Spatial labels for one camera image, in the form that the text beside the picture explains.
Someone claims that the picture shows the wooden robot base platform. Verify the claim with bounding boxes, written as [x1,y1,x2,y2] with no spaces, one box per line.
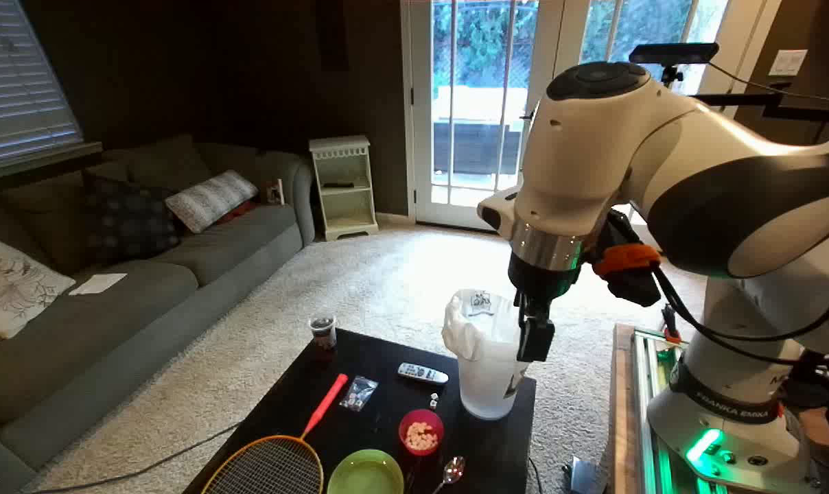
[610,321,829,494]

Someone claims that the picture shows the black camera stand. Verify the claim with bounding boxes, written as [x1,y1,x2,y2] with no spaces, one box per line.
[656,60,829,127]

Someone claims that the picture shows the white window blinds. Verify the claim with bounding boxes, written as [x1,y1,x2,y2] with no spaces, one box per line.
[0,0,89,176]

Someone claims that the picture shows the red handled badminton racket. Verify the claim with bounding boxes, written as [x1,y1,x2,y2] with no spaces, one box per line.
[201,371,354,494]

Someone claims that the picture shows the white glass door leaf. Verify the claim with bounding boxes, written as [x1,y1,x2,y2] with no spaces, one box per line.
[402,0,547,233]
[533,0,739,104]

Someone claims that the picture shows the grey fabric sofa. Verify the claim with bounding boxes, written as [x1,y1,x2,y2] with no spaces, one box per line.
[0,134,318,494]

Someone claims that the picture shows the small clear plastic packet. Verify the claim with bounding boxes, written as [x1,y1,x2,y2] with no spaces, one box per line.
[337,374,381,415]

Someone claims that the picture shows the dark patterned pillow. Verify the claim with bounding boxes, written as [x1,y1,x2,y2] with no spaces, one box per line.
[83,172,185,270]

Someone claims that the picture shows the green bowl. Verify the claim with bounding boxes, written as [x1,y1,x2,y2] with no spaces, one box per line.
[325,447,406,494]

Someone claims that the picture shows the white wall switch plate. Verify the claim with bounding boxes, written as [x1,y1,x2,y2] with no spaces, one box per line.
[767,47,811,79]

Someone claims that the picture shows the small dark cup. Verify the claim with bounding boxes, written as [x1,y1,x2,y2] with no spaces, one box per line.
[307,312,341,352]

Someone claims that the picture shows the white striped pillow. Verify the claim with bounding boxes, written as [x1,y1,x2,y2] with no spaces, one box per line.
[166,168,260,237]

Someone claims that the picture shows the white printed pillow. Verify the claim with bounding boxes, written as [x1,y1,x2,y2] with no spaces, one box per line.
[0,227,81,345]

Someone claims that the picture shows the silver remote control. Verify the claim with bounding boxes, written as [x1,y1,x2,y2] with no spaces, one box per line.
[396,360,453,388]

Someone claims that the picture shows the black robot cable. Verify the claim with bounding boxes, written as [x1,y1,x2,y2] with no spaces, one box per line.
[650,227,829,367]

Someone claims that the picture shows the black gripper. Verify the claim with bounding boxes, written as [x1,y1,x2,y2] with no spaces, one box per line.
[507,251,573,364]

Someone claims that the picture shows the white paper sheet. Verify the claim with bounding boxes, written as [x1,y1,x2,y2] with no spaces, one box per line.
[67,270,129,299]

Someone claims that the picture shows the black bar camera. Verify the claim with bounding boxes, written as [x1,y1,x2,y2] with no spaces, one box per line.
[625,41,722,68]

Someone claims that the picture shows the red round bowl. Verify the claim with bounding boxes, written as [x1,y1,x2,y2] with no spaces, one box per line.
[396,406,447,458]

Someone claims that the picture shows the small white shelf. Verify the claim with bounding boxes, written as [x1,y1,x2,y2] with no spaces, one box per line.
[307,134,381,245]

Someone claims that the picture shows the black wrist camera orange mount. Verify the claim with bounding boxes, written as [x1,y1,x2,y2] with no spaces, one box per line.
[594,212,668,310]

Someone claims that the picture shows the black floor cable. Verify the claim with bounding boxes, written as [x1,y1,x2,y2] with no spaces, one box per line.
[34,419,244,494]

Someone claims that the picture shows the brown pillow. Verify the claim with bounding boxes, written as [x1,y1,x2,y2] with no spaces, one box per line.
[0,168,93,273]

